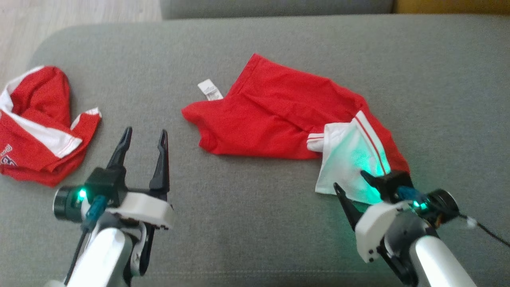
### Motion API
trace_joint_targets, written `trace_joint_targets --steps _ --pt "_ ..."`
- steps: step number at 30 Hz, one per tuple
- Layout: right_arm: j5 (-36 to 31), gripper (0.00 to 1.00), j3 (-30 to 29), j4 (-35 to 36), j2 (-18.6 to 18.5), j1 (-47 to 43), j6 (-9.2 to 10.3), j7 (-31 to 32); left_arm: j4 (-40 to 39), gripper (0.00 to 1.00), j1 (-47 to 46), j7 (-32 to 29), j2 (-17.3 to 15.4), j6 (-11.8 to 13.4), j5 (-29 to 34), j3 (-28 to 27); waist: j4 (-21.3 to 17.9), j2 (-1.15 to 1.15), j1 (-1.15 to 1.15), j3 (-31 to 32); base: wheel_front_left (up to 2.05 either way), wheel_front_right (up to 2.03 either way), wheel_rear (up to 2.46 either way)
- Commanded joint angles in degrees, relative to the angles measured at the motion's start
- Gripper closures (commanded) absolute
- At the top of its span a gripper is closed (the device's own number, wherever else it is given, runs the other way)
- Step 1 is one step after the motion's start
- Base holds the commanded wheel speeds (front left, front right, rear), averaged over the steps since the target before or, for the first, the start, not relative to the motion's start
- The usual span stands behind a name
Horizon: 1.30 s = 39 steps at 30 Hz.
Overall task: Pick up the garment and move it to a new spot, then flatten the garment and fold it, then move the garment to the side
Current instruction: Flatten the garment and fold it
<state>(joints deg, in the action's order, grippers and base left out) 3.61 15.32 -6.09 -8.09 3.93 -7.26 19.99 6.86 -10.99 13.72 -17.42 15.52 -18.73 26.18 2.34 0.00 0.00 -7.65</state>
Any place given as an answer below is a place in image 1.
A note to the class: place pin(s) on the yellow cushion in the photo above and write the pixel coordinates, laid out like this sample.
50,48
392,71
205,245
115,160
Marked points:
450,5

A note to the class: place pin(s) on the left gripper black motor cylinder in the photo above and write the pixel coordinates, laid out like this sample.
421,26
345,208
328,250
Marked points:
65,205

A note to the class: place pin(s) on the right gripper black motor cylinder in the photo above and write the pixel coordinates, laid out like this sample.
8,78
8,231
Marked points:
442,205

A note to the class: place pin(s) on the crumpled red and white garment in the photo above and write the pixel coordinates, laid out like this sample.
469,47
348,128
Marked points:
40,95

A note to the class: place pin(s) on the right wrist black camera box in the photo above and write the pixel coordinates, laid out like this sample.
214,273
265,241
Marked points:
396,179

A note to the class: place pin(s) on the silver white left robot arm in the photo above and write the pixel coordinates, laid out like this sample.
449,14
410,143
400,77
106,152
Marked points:
103,255

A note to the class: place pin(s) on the gripper black motor cylinder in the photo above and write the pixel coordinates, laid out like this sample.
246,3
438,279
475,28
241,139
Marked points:
65,205
442,205

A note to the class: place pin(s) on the grey sofa cushion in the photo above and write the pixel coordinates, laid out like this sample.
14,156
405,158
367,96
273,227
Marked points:
279,8

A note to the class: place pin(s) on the red shorts with white stripe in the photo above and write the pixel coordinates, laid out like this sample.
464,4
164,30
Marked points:
271,115

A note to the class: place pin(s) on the grey fabric sofa seat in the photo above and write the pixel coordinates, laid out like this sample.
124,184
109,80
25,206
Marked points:
255,231

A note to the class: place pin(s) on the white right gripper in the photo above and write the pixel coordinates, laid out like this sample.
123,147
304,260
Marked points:
374,231

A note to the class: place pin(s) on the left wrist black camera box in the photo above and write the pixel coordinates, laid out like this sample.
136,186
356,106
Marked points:
105,183

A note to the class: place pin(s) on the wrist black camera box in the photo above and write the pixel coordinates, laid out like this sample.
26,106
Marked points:
105,183
396,179

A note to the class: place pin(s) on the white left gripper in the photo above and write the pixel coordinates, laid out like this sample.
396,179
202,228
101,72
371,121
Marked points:
147,209

